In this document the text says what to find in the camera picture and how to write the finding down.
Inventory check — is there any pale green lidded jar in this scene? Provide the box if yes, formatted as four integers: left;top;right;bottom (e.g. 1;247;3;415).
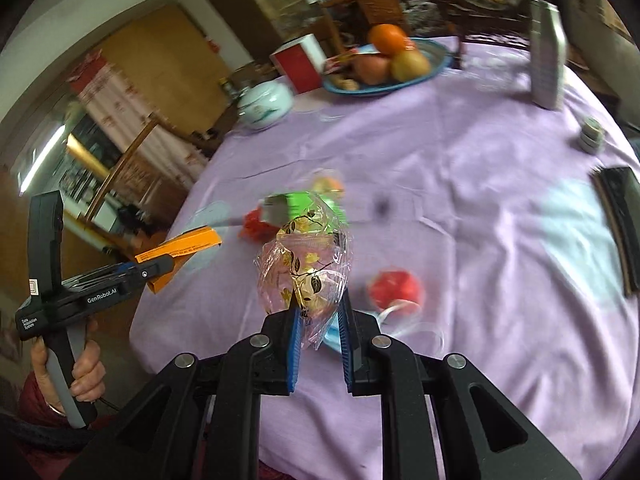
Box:
237;80;295;132

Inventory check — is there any orange packet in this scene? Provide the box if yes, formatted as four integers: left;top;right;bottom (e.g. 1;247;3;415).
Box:
134;226;223;294

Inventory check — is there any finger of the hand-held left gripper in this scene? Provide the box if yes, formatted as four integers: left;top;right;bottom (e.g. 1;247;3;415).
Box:
62;256;175;290
127;261;176;291

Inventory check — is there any orange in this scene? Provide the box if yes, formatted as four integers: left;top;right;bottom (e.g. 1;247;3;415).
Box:
367;24;411;56

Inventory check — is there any floral curtain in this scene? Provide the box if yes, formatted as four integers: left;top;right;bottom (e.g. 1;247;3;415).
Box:
65;50;211;196

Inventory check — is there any red plastic cup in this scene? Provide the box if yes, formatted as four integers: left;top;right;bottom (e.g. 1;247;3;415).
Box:
367;269;426;318

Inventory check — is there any red foam net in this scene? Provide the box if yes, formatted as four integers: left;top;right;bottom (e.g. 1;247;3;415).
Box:
239;210;281;243

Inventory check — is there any person's left hand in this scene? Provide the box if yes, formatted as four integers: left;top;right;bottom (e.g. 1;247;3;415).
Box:
30;317;107;418

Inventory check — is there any blue fruit plate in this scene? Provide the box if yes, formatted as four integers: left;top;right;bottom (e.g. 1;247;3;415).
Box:
322;39;455;97

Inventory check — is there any red and white box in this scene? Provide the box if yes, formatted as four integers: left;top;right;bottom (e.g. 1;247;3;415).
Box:
270;34;328;95

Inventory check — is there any steel bottle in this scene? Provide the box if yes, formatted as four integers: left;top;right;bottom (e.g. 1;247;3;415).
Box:
527;0;568;111

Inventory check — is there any red apple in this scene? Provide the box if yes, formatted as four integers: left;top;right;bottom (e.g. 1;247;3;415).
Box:
350;54;393;86

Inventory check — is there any white green packet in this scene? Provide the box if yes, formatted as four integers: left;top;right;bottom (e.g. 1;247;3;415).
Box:
260;195;291;225

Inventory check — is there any yellow apple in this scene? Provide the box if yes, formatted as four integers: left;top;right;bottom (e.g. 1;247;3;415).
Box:
390;49;432;82

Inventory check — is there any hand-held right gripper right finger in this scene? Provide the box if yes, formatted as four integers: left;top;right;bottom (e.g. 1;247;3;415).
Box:
337;287;583;480

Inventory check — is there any glass door cabinet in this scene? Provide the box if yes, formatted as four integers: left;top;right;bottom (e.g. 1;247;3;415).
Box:
185;0;326;61

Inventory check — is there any grey bottle cap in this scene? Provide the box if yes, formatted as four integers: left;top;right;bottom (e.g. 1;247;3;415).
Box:
579;116;606;153

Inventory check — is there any red yellow snack packet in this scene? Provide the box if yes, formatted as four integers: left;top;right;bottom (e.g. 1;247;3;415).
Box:
322;50;371;73

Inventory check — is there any black phone in case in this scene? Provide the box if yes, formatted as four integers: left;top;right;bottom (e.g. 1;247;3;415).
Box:
590;166;640;297

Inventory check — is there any carved wooden chair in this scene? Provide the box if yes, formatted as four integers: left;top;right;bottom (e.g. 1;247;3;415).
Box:
85;112;211;231

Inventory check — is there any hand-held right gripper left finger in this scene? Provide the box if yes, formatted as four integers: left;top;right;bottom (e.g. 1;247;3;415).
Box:
60;305;303;480

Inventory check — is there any clear floral plastic wrapper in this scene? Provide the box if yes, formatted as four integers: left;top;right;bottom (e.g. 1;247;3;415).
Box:
254;192;355;351

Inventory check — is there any clear jelly cup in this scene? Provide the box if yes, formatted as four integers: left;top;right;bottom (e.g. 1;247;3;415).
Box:
310;172;346;198

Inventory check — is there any dark wooden armchair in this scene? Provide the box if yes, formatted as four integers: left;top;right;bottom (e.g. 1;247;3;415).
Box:
320;0;416;46

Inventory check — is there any person's left forearm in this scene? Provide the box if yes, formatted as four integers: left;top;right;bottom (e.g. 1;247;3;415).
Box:
0;375;121;480

